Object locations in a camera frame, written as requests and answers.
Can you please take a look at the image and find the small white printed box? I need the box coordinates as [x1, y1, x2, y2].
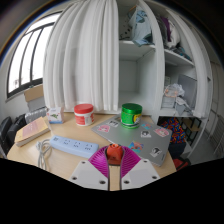
[46, 106, 65, 125]

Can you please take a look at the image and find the black wire-frame rack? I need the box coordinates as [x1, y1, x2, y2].
[181, 116, 204, 148]

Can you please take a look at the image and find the colourful patterned bag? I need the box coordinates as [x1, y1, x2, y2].
[159, 116, 190, 158]

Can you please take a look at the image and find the black bag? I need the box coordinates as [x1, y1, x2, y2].
[6, 114, 28, 146]

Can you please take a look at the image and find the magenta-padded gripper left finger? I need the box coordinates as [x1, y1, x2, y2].
[68, 145, 116, 192]

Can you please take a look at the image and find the brown cardboard box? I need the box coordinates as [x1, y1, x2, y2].
[23, 83, 45, 111]

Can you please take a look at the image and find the white radiator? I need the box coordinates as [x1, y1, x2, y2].
[24, 106, 48, 125]

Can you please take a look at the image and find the dark-framed window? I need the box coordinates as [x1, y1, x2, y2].
[5, 12, 63, 100]

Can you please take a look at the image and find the white power strip cable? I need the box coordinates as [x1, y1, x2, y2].
[35, 138, 53, 171]

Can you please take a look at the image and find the white shelf unit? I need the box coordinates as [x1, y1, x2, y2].
[118, 0, 214, 120]

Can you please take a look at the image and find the grey laptop with stickers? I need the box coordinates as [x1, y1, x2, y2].
[91, 115, 173, 167]

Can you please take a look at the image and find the white jar with red lid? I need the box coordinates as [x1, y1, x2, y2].
[73, 103, 96, 127]

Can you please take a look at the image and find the tan book with pink cover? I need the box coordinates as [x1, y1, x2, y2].
[14, 116, 52, 148]

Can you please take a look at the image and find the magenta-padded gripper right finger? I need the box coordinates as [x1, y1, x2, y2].
[114, 145, 161, 191]

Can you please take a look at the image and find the green round can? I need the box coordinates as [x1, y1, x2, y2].
[120, 102, 144, 130]

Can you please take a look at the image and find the light blue power strip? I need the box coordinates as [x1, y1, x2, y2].
[49, 134, 100, 159]

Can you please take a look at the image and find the orange-red charger block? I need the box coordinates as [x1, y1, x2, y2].
[106, 143, 125, 167]

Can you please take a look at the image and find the white curtain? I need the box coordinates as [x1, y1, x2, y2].
[42, 0, 120, 113]

